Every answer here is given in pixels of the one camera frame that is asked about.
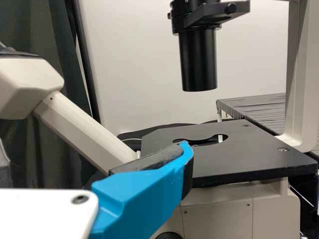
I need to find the black platform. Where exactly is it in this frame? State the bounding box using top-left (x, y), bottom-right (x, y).
top-left (216, 93), bottom-right (288, 136)

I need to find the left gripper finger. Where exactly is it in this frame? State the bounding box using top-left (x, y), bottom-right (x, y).
top-left (91, 140), bottom-right (195, 239)

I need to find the cream microscope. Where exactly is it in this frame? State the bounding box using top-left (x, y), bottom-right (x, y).
top-left (0, 0), bottom-right (319, 239)

